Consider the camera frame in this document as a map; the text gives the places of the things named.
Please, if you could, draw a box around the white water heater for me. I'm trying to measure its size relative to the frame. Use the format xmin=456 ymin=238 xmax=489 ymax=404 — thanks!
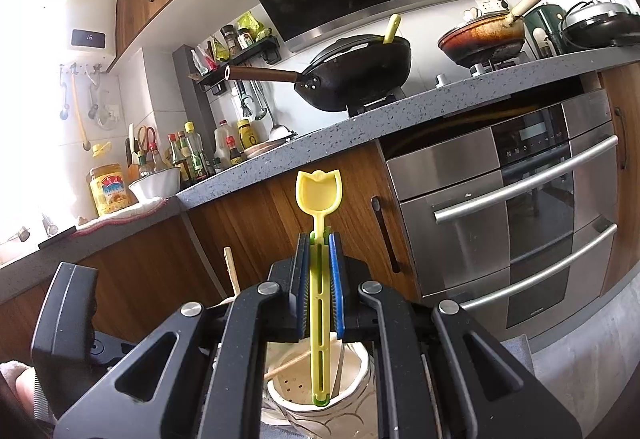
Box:
xmin=61 ymin=0 xmax=117 ymax=71

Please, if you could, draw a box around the black spice shelf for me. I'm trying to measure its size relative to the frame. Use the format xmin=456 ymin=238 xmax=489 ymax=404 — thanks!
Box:
xmin=194 ymin=36 xmax=281 ymax=90

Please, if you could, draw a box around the pink white dish cloth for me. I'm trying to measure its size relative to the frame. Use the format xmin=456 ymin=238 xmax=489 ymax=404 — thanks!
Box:
xmin=76 ymin=198 xmax=169 ymax=235

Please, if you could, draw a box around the stainless steel oven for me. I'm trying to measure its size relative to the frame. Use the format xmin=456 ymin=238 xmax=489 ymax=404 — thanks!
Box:
xmin=382 ymin=90 xmax=618 ymax=339

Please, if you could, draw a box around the black cabinet handle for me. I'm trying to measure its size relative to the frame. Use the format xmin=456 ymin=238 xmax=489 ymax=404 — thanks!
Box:
xmin=370 ymin=196 xmax=401 ymax=274

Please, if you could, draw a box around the orange frying pan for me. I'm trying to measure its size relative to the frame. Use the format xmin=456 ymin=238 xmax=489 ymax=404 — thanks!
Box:
xmin=437 ymin=0 xmax=542 ymax=69

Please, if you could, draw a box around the black wok with handle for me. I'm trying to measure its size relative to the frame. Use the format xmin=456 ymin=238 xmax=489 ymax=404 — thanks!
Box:
xmin=224 ymin=14 xmax=411 ymax=113

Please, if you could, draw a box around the person's left hand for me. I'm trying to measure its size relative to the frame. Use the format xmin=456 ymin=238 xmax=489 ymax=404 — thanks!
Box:
xmin=1 ymin=360 xmax=36 ymax=425

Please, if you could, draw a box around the grey striped table cloth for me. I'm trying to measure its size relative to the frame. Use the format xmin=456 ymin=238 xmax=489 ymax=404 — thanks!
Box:
xmin=501 ymin=334 xmax=536 ymax=375

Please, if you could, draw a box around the black electric grill pan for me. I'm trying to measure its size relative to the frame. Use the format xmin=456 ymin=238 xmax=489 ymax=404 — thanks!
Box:
xmin=560 ymin=0 xmax=639 ymax=50

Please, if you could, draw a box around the red cap sauce bottle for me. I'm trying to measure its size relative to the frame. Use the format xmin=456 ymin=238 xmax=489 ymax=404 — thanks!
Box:
xmin=167 ymin=133 xmax=192 ymax=188

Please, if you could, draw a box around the green kettle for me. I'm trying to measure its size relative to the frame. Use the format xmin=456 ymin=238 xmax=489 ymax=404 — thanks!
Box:
xmin=524 ymin=4 xmax=570 ymax=59

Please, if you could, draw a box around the white ceramic utensil holder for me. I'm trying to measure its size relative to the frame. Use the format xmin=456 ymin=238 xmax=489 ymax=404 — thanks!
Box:
xmin=260 ymin=336 xmax=378 ymax=438

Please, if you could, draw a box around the yellow cap oil bottle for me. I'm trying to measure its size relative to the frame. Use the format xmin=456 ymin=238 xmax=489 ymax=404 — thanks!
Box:
xmin=184 ymin=121 xmax=208 ymax=181

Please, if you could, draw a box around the wooden chopstick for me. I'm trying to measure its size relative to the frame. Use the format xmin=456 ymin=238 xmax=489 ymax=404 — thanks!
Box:
xmin=264 ymin=351 xmax=311 ymax=381
xmin=224 ymin=246 xmax=241 ymax=296

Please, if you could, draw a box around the white bowl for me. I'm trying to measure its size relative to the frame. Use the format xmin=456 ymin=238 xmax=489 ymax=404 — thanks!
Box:
xmin=129 ymin=167 xmax=181 ymax=203

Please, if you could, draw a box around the yellow label jar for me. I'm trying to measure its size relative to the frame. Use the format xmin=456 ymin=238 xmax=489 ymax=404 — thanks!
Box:
xmin=89 ymin=163 xmax=132 ymax=216

